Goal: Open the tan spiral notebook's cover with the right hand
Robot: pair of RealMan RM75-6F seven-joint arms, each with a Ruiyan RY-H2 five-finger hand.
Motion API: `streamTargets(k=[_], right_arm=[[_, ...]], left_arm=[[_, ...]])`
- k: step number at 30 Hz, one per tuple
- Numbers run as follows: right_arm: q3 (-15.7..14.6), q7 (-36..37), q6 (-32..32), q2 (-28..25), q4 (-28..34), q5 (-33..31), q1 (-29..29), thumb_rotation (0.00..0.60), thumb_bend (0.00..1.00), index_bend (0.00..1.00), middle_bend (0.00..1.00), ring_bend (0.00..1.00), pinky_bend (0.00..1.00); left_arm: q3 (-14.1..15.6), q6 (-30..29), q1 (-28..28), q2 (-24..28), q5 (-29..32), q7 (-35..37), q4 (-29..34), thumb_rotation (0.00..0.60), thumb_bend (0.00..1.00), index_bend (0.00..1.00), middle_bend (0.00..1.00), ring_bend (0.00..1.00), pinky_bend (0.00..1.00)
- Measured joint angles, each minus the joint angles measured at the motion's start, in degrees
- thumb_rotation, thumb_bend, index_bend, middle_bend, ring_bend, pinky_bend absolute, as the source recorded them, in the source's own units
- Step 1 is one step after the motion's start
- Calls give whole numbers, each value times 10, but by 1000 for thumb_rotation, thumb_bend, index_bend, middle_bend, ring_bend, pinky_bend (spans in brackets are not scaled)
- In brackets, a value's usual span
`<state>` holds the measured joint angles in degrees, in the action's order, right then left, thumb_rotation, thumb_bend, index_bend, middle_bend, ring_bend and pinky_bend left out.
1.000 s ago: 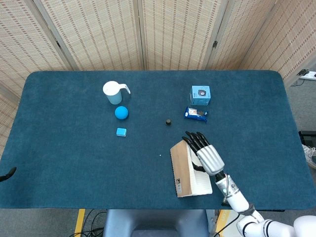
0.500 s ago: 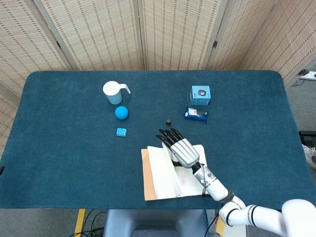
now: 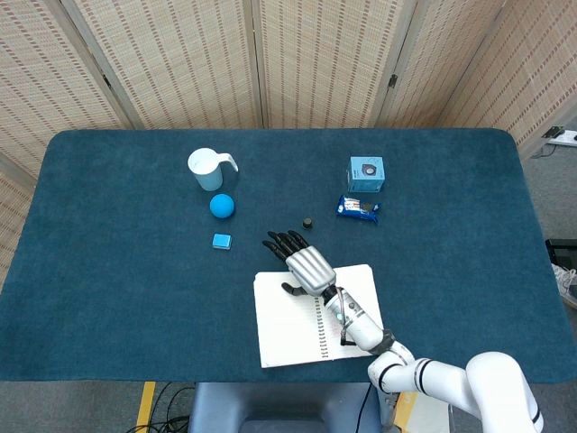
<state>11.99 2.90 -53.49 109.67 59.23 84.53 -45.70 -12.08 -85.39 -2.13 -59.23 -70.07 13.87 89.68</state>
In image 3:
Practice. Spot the black screen hinge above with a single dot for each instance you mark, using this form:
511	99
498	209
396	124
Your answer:
106	80
393	80

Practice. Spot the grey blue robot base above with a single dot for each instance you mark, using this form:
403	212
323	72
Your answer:
270	408

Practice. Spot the white sneaker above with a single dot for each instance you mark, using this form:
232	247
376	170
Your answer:
567	282

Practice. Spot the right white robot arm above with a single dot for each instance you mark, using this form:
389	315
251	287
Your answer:
451	376

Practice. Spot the white spiral notebook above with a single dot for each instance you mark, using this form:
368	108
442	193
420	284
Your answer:
288	329

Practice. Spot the light blue cardboard box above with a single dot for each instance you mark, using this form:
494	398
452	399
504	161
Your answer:
366	176

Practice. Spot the black case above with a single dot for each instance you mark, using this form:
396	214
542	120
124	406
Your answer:
562	250

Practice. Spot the dark blue tablecloth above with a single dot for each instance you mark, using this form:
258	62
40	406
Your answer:
135	293

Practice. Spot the woven folding screen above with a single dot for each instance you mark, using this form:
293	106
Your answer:
189	58

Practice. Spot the blue ball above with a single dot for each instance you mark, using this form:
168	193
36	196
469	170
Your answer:
222	207

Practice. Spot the blue and white eraser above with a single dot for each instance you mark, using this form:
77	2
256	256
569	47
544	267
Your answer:
221	241

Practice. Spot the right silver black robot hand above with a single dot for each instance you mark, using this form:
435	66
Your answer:
308	268

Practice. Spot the small black cap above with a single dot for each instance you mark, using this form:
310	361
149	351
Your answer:
308	223

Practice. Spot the blue cookie packet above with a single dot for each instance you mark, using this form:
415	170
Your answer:
358	211

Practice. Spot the white power strip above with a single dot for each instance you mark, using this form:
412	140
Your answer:
561	135

